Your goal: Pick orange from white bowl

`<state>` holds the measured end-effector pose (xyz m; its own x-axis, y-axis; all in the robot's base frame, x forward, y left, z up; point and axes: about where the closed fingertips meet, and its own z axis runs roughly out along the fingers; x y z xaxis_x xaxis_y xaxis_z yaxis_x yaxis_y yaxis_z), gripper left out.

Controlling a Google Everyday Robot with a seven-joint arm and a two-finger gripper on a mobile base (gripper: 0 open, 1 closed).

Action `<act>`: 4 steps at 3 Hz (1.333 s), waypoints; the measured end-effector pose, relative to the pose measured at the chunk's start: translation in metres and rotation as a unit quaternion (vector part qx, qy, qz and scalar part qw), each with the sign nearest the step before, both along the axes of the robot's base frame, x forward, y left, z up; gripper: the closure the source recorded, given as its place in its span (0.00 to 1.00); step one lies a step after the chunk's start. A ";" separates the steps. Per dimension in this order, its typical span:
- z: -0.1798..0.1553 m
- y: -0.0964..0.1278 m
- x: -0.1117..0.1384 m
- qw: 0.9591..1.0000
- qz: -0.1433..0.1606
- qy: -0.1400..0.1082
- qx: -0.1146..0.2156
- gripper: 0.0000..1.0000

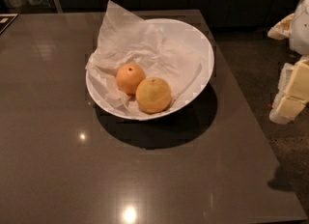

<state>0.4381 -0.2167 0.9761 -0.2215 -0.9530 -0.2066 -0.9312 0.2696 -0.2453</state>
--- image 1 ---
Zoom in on black framed object table corner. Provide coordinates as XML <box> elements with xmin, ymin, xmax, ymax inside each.
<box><xmin>0</xmin><ymin>14</ymin><xmax>17</xmax><ymax>34</ymax></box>

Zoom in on orange fruit left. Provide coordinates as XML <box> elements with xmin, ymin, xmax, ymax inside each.
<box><xmin>116</xmin><ymin>63</ymin><xmax>146</xmax><ymax>96</ymax></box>

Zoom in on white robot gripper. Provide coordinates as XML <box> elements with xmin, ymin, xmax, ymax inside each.
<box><xmin>267</xmin><ymin>0</ymin><xmax>309</xmax><ymax>125</ymax></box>

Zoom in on white crumpled paper towel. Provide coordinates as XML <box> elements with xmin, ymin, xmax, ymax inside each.
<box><xmin>85</xmin><ymin>0</ymin><xmax>207</xmax><ymax>118</ymax></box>

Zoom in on yellowish orange fruit right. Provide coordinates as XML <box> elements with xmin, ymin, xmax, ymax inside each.
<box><xmin>135</xmin><ymin>77</ymin><xmax>172</xmax><ymax>114</ymax></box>

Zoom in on white ceramic bowl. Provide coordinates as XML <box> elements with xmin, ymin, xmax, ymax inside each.
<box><xmin>85</xmin><ymin>17</ymin><xmax>215</xmax><ymax>122</ymax></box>

